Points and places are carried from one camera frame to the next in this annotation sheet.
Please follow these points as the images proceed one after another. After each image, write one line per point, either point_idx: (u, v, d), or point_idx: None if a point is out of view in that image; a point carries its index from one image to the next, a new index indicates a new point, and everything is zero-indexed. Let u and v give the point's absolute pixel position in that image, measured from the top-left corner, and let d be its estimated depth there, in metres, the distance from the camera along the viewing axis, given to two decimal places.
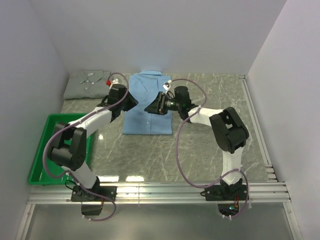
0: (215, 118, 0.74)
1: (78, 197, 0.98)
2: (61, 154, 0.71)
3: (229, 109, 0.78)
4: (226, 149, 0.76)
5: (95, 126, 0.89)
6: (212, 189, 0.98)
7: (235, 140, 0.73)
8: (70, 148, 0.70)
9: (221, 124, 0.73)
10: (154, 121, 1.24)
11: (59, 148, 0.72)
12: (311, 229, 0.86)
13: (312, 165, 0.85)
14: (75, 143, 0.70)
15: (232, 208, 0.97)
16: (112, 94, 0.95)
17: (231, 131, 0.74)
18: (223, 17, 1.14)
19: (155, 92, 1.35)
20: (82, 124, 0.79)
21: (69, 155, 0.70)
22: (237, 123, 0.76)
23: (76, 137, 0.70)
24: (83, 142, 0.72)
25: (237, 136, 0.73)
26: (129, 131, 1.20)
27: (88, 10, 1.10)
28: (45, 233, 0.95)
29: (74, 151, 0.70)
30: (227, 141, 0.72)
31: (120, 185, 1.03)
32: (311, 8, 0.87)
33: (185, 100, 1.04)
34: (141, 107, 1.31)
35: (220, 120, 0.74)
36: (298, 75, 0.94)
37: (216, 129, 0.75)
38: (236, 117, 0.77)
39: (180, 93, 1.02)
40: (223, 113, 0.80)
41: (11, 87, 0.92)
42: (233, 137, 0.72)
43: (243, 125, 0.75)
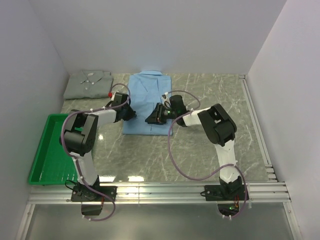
0: (202, 114, 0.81)
1: (78, 197, 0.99)
2: (73, 136, 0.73)
3: (215, 105, 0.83)
4: (216, 142, 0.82)
5: (102, 122, 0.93)
6: (212, 189, 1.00)
7: (223, 134, 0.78)
8: (83, 130, 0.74)
9: (208, 119, 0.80)
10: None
11: (71, 131, 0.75)
12: (311, 229, 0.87)
13: (312, 165, 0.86)
14: (89, 124, 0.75)
15: (232, 208, 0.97)
16: (116, 99, 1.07)
17: (219, 125, 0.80)
18: (223, 18, 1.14)
19: (155, 92, 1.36)
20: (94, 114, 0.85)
21: (82, 136, 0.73)
22: (224, 116, 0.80)
23: (89, 120, 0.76)
24: (95, 127, 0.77)
25: (225, 129, 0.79)
26: (129, 131, 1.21)
27: (88, 10, 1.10)
28: (45, 233, 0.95)
29: (87, 132, 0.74)
30: (214, 134, 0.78)
31: (120, 185, 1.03)
32: (311, 8, 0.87)
33: (180, 107, 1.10)
34: (141, 107, 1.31)
35: (206, 116, 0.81)
36: (298, 75, 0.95)
37: (204, 125, 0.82)
38: (223, 111, 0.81)
39: (174, 101, 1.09)
40: (211, 109, 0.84)
41: (10, 87, 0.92)
42: (220, 130, 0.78)
43: (230, 118, 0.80)
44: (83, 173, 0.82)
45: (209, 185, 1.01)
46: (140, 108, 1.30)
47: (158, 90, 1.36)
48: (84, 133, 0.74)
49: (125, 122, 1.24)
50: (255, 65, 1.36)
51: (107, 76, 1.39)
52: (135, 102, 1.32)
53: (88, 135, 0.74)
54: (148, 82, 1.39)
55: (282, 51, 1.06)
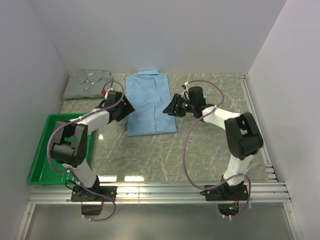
0: (231, 122, 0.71)
1: (78, 197, 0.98)
2: (63, 149, 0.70)
3: (246, 114, 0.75)
4: (236, 156, 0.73)
5: (94, 125, 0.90)
6: (212, 189, 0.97)
7: (247, 149, 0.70)
8: (72, 144, 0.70)
9: (236, 130, 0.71)
10: (158, 120, 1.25)
11: (60, 144, 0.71)
12: (311, 229, 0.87)
13: (312, 166, 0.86)
14: (77, 137, 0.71)
15: (232, 208, 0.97)
16: (109, 98, 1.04)
17: (245, 138, 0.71)
18: (223, 18, 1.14)
19: (154, 91, 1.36)
20: (83, 122, 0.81)
21: (72, 150, 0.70)
22: (253, 130, 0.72)
23: (78, 132, 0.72)
24: (85, 138, 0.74)
25: (251, 144, 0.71)
26: (133, 133, 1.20)
27: (88, 10, 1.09)
28: (45, 233, 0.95)
29: (77, 145, 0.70)
30: (239, 147, 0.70)
31: (120, 185, 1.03)
32: (311, 8, 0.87)
33: (199, 98, 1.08)
34: (142, 107, 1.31)
35: (236, 125, 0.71)
36: (298, 75, 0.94)
37: (230, 133, 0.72)
38: (253, 124, 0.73)
39: (193, 92, 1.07)
40: (240, 117, 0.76)
41: (10, 87, 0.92)
42: (246, 145, 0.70)
43: (259, 134, 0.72)
44: (79, 179, 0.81)
45: (209, 185, 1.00)
46: (140, 109, 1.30)
47: (157, 89, 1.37)
48: (74, 146, 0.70)
49: (128, 124, 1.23)
50: (255, 65, 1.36)
51: (107, 76, 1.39)
52: (135, 103, 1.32)
53: (77, 149, 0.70)
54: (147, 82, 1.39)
55: (282, 51, 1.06)
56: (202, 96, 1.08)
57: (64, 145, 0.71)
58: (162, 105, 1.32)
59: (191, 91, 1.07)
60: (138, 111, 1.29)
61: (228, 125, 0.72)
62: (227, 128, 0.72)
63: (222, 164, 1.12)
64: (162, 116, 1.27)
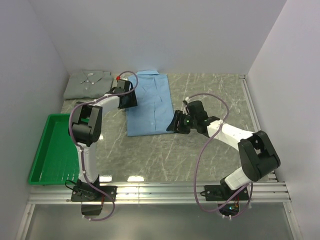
0: (246, 144, 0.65)
1: (78, 197, 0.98)
2: (81, 128, 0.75)
3: (261, 134, 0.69)
4: (251, 179, 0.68)
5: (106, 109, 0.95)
6: (212, 189, 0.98)
7: (264, 172, 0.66)
8: (89, 122, 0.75)
9: (253, 153, 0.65)
10: (158, 120, 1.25)
11: (78, 123, 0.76)
12: (311, 229, 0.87)
13: (312, 166, 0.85)
14: (94, 117, 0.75)
15: (232, 208, 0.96)
16: (119, 84, 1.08)
17: (262, 160, 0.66)
18: (223, 18, 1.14)
19: (154, 91, 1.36)
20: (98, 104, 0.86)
21: (89, 128, 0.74)
22: (269, 151, 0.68)
23: (95, 112, 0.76)
24: (100, 119, 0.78)
25: (268, 166, 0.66)
26: (133, 134, 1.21)
27: (88, 10, 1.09)
28: (44, 233, 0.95)
29: (93, 125, 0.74)
30: (257, 171, 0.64)
31: (120, 185, 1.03)
32: (311, 8, 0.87)
33: (200, 112, 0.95)
34: (142, 107, 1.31)
35: (252, 148, 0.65)
36: (298, 75, 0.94)
37: (245, 156, 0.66)
38: (268, 144, 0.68)
39: (193, 106, 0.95)
40: (253, 137, 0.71)
41: (10, 87, 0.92)
42: (263, 168, 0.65)
43: (276, 154, 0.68)
44: (85, 167, 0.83)
45: (209, 185, 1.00)
46: (141, 109, 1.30)
47: (157, 89, 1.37)
48: (91, 125, 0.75)
49: (128, 125, 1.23)
50: (255, 65, 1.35)
51: (107, 76, 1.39)
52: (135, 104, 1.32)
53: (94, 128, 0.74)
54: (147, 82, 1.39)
55: (282, 51, 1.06)
56: (203, 109, 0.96)
57: (81, 124, 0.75)
58: (163, 105, 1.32)
59: (191, 106, 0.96)
60: (139, 111, 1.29)
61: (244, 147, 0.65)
62: (242, 151, 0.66)
63: (222, 164, 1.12)
64: (162, 116, 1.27)
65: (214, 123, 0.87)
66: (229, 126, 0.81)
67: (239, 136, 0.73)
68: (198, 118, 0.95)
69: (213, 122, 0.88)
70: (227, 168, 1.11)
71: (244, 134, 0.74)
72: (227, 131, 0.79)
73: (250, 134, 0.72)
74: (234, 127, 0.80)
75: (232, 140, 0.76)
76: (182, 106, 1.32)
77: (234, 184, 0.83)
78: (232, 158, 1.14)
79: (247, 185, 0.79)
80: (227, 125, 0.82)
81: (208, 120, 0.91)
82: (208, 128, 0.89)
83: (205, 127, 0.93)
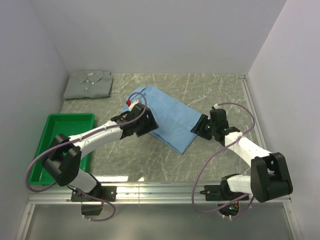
0: (259, 164, 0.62)
1: (78, 197, 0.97)
2: (53, 165, 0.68)
3: (279, 156, 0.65)
4: (256, 199, 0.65)
5: (100, 142, 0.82)
6: (212, 188, 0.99)
7: (273, 195, 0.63)
8: (60, 165, 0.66)
9: (264, 175, 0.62)
10: (190, 122, 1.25)
11: (51, 159, 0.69)
12: (311, 229, 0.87)
13: (312, 166, 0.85)
14: (66, 161, 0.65)
15: (232, 208, 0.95)
16: (133, 111, 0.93)
17: (272, 183, 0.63)
18: (223, 18, 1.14)
19: (158, 104, 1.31)
20: (82, 142, 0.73)
21: (58, 171, 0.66)
22: (283, 176, 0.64)
23: (69, 155, 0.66)
24: (76, 162, 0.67)
25: (277, 190, 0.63)
26: (185, 147, 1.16)
27: (88, 9, 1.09)
28: (45, 233, 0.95)
29: (63, 168, 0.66)
30: (264, 193, 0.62)
31: (120, 185, 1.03)
32: (311, 8, 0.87)
33: (221, 120, 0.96)
34: (165, 122, 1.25)
35: (264, 169, 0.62)
36: (298, 76, 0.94)
37: (256, 175, 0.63)
38: (284, 168, 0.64)
39: (214, 113, 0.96)
40: (269, 156, 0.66)
41: (10, 87, 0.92)
42: (271, 191, 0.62)
43: (289, 181, 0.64)
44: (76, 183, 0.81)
45: (209, 185, 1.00)
46: (165, 123, 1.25)
47: (157, 101, 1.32)
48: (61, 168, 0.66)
49: (170, 145, 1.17)
50: (255, 65, 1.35)
51: (107, 76, 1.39)
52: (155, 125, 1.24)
53: (63, 172, 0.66)
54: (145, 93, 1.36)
55: (282, 52, 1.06)
56: (225, 118, 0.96)
57: (54, 162, 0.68)
58: (178, 110, 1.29)
59: (213, 113, 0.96)
60: (165, 129, 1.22)
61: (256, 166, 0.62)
62: (254, 170, 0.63)
63: (222, 164, 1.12)
64: (187, 118, 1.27)
65: (233, 134, 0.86)
66: (246, 141, 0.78)
67: (255, 152, 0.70)
68: (217, 124, 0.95)
69: (232, 133, 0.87)
70: (227, 168, 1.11)
71: (259, 151, 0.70)
72: (244, 146, 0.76)
73: (267, 153, 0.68)
74: (252, 142, 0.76)
75: (248, 157, 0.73)
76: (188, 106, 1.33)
77: (236, 187, 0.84)
78: (232, 158, 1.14)
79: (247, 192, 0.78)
80: (245, 139, 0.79)
81: (228, 130, 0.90)
82: (226, 136, 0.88)
83: (223, 134, 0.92)
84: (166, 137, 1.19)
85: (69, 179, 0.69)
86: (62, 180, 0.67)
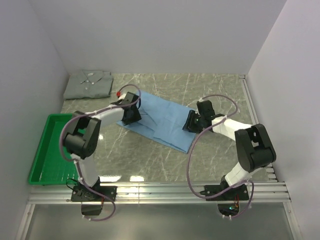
0: (242, 133, 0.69)
1: (78, 197, 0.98)
2: (76, 137, 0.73)
3: (259, 126, 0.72)
4: (246, 169, 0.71)
5: (107, 121, 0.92)
6: (211, 189, 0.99)
7: (259, 162, 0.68)
8: (84, 135, 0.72)
9: (247, 141, 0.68)
10: None
11: (73, 134, 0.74)
12: (311, 229, 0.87)
13: (312, 166, 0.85)
14: (90, 129, 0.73)
15: (232, 208, 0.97)
16: (127, 98, 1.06)
17: (257, 150, 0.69)
18: (223, 17, 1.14)
19: (149, 109, 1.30)
20: (97, 116, 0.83)
21: (83, 140, 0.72)
22: (265, 143, 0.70)
23: (92, 123, 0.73)
24: (97, 132, 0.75)
25: (262, 157, 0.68)
26: (188, 146, 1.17)
27: (88, 9, 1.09)
28: (45, 233, 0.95)
29: (88, 137, 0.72)
30: (250, 159, 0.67)
31: (120, 185, 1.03)
32: (311, 8, 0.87)
33: (208, 110, 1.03)
34: (164, 122, 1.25)
35: (247, 138, 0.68)
36: (298, 75, 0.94)
37: (240, 145, 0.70)
38: (265, 136, 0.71)
39: (201, 104, 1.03)
40: (251, 128, 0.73)
41: (10, 87, 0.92)
42: (257, 158, 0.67)
43: (271, 147, 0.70)
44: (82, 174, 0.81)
45: (209, 185, 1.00)
46: (163, 123, 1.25)
47: (148, 104, 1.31)
48: (86, 137, 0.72)
49: (174, 147, 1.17)
50: (255, 65, 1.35)
51: (107, 76, 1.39)
52: (154, 130, 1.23)
53: (88, 140, 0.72)
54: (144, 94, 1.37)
55: (282, 51, 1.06)
56: (211, 107, 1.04)
57: (76, 136, 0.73)
58: (172, 108, 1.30)
59: (199, 104, 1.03)
60: (164, 129, 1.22)
61: (239, 136, 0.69)
62: (238, 140, 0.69)
63: (222, 164, 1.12)
64: (183, 116, 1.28)
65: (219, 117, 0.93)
66: (231, 121, 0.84)
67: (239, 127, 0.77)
68: (204, 114, 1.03)
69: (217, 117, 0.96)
70: (227, 168, 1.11)
71: (242, 126, 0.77)
72: (229, 124, 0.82)
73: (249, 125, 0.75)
74: (236, 122, 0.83)
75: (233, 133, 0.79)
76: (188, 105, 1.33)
77: (232, 181, 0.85)
78: (232, 158, 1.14)
79: (244, 182, 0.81)
80: (230, 120, 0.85)
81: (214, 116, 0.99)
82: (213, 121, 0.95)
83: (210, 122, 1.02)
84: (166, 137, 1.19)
85: (91, 149, 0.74)
86: (87, 149, 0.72)
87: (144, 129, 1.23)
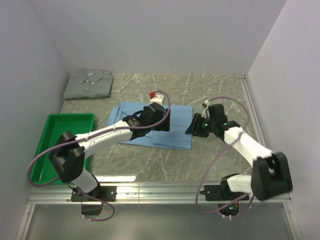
0: (262, 163, 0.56)
1: (77, 197, 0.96)
2: (58, 162, 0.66)
3: (281, 157, 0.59)
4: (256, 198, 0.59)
5: (107, 143, 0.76)
6: (212, 189, 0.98)
7: (273, 194, 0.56)
8: (64, 164, 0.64)
9: (266, 174, 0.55)
10: (184, 119, 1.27)
11: (57, 156, 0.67)
12: (311, 229, 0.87)
13: (313, 167, 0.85)
14: (69, 161, 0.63)
15: (232, 208, 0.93)
16: (147, 112, 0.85)
17: (274, 182, 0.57)
18: (222, 18, 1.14)
19: None
20: (87, 143, 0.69)
21: (62, 169, 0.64)
22: (284, 175, 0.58)
23: (72, 155, 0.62)
24: (81, 162, 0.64)
25: (279, 191, 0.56)
26: (190, 143, 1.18)
27: (88, 10, 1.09)
28: (44, 233, 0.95)
29: (66, 168, 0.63)
30: (265, 192, 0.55)
31: (133, 185, 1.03)
32: (311, 9, 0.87)
33: (220, 115, 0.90)
34: None
35: (266, 171, 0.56)
36: (298, 75, 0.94)
37: (256, 174, 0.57)
38: (285, 168, 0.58)
39: (213, 108, 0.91)
40: (270, 156, 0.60)
41: (11, 87, 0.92)
42: (273, 191, 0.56)
43: (290, 180, 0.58)
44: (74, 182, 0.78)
45: (209, 185, 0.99)
46: None
47: None
48: (65, 167, 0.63)
49: (177, 147, 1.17)
50: (255, 65, 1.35)
51: (107, 76, 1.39)
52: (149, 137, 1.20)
53: (66, 171, 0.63)
54: (144, 94, 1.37)
55: (282, 51, 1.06)
56: (223, 113, 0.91)
57: (59, 160, 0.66)
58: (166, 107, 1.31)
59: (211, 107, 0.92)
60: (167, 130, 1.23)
61: (257, 167, 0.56)
62: (255, 170, 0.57)
63: (222, 164, 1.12)
64: (178, 114, 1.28)
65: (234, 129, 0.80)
66: (248, 138, 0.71)
67: (257, 151, 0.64)
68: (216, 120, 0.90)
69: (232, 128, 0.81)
70: (227, 168, 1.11)
71: (261, 150, 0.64)
72: (245, 143, 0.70)
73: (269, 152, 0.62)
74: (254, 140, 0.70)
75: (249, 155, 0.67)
76: (188, 105, 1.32)
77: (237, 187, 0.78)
78: (232, 158, 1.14)
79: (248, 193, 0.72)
80: (247, 136, 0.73)
81: (228, 125, 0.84)
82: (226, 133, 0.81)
83: (222, 130, 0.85)
84: (166, 137, 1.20)
85: (73, 176, 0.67)
86: (65, 178, 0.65)
87: None
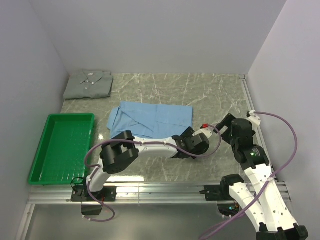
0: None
1: (78, 197, 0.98)
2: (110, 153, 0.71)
3: (302, 234, 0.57)
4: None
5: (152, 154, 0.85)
6: (212, 189, 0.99)
7: None
8: (116, 157, 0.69)
9: None
10: (183, 118, 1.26)
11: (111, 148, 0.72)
12: (311, 229, 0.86)
13: (314, 167, 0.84)
14: (122, 157, 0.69)
15: (232, 208, 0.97)
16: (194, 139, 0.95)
17: None
18: (222, 18, 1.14)
19: (139, 118, 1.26)
20: (141, 147, 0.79)
21: (112, 160, 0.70)
22: None
23: (128, 152, 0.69)
24: (129, 162, 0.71)
25: None
26: None
27: (87, 9, 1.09)
28: (45, 233, 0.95)
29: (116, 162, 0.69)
30: None
31: (144, 185, 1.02)
32: (311, 9, 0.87)
33: (245, 137, 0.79)
34: (161, 122, 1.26)
35: None
36: (298, 75, 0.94)
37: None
38: None
39: (238, 126, 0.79)
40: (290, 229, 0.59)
41: (10, 87, 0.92)
42: None
43: None
44: (93, 177, 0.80)
45: (209, 185, 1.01)
46: (161, 123, 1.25)
47: (137, 113, 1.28)
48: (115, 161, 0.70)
49: None
50: (255, 65, 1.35)
51: (107, 76, 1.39)
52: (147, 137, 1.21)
53: (115, 164, 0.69)
54: (144, 94, 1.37)
55: (283, 51, 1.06)
56: (250, 135, 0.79)
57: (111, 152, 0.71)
58: (166, 107, 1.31)
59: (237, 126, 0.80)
60: (166, 130, 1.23)
61: None
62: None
63: (222, 164, 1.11)
64: (178, 114, 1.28)
65: (260, 170, 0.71)
66: (273, 192, 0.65)
67: (280, 220, 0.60)
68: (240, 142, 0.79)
69: (260, 167, 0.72)
70: (227, 168, 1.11)
71: (285, 220, 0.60)
72: (269, 200, 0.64)
73: (292, 225, 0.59)
74: (279, 199, 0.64)
75: (269, 216, 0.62)
76: (188, 105, 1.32)
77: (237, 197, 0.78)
78: (232, 158, 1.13)
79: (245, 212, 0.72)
80: (272, 188, 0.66)
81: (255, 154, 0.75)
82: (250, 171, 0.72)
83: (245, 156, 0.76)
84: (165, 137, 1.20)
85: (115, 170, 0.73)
86: (109, 169, 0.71)
87: (145, 129, 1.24)
